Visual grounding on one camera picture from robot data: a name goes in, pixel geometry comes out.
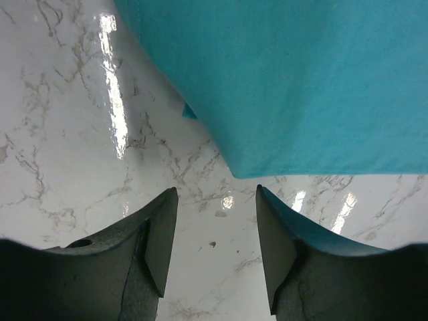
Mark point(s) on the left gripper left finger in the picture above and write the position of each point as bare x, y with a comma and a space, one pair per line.
118, 273

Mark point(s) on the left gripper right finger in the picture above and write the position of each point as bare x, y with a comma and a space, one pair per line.
312, 273

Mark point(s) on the turquoise t shirt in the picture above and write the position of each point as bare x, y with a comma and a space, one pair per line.
297, 87

